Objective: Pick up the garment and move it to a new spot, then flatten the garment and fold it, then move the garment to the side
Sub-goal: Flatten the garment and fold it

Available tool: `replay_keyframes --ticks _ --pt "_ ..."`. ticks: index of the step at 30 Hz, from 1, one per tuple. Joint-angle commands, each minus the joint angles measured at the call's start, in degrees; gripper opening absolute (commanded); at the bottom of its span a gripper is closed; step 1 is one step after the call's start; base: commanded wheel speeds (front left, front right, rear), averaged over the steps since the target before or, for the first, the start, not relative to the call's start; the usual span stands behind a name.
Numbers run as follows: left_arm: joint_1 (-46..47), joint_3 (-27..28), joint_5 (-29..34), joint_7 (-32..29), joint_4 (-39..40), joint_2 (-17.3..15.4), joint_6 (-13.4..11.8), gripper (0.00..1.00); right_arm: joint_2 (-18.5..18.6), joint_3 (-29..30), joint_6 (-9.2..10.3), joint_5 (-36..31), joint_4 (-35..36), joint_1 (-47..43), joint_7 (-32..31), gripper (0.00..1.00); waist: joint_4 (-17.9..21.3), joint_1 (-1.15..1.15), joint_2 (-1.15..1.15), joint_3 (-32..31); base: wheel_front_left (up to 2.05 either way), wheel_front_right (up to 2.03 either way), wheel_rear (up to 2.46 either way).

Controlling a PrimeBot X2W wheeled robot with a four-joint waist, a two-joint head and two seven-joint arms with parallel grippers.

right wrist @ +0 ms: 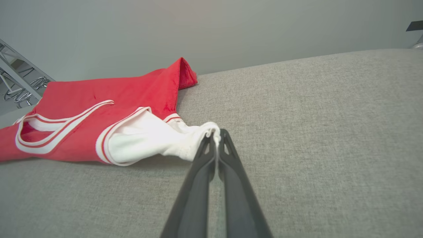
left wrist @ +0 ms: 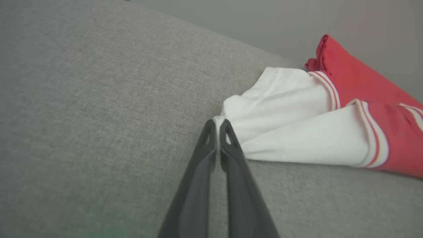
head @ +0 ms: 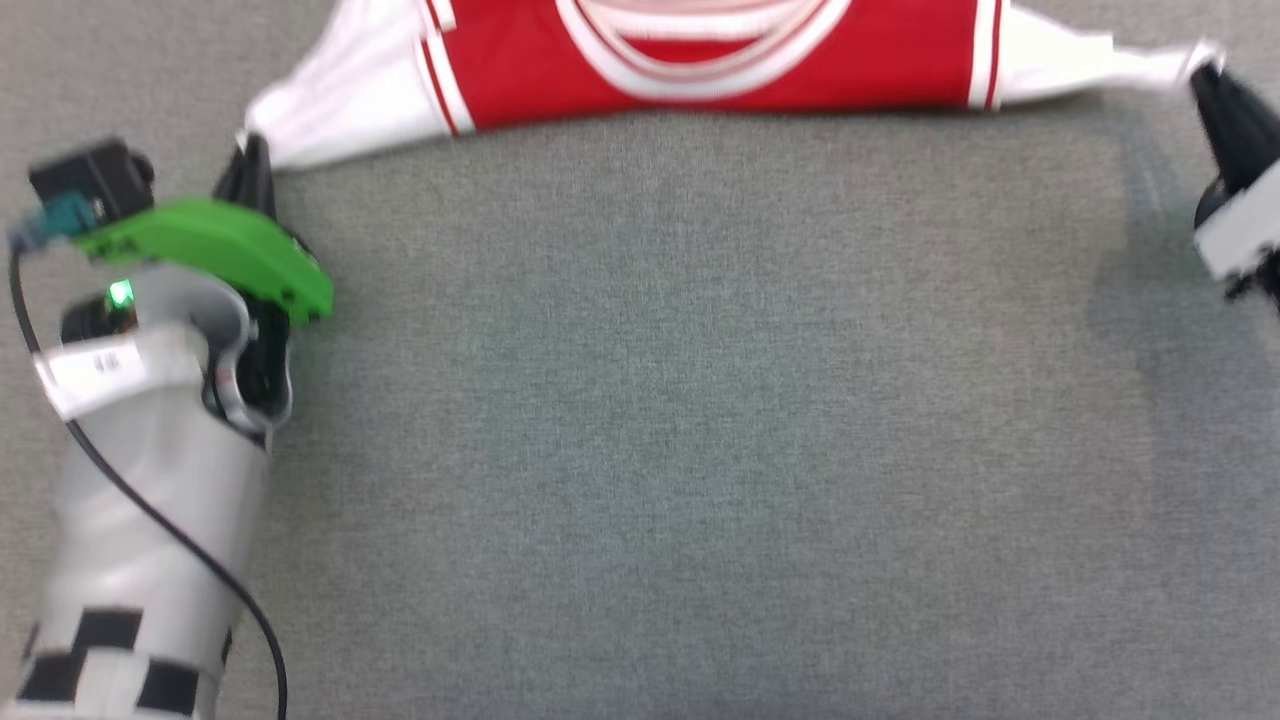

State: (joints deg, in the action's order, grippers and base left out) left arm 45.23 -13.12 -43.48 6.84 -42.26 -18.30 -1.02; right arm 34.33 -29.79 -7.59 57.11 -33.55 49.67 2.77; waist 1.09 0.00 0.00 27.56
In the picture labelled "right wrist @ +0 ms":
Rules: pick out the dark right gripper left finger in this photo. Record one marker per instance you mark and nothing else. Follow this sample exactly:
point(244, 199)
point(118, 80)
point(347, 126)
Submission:
point(193, 205)

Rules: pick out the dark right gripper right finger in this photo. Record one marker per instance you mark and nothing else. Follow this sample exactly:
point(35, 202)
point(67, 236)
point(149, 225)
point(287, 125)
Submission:
point(239, 205)

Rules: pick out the red white basketball jersey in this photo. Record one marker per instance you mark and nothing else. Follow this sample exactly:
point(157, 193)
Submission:
point(99, 89)

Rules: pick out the grey fabric sofa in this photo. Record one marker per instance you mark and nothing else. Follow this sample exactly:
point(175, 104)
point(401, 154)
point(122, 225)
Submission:
point(330, 132)

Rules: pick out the grey metal partition leg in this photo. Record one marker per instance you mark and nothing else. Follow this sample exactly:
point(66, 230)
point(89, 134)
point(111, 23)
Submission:
point(26, 62)

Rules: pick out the grey round partition foot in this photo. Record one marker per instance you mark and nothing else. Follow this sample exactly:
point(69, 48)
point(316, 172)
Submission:
point(419, 44)

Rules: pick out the black tape strip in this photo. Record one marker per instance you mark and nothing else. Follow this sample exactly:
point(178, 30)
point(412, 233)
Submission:
point(415, 25)

